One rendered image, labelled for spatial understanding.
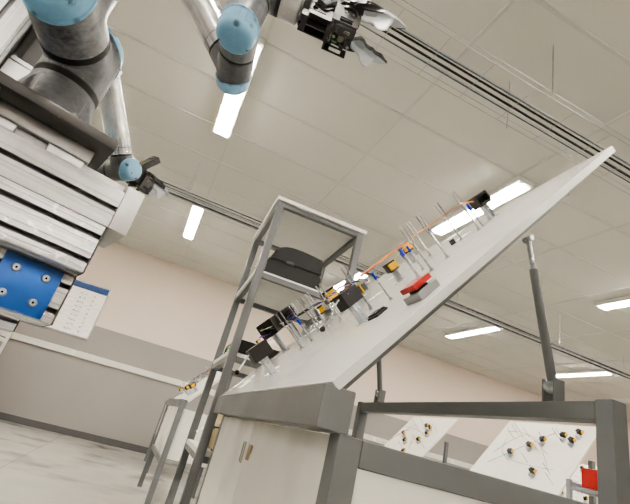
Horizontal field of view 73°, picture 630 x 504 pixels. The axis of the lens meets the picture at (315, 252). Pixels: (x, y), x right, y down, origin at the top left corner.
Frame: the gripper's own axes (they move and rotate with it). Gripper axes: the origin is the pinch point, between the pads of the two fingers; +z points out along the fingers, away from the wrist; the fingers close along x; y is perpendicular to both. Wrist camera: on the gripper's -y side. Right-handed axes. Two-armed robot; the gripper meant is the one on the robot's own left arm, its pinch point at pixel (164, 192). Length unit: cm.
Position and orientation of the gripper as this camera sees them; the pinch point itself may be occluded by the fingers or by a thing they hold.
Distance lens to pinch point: 193.1
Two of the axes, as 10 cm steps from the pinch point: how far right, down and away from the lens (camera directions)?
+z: 3.5, 4.7, 8.1
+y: -3.6, 8.7, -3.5
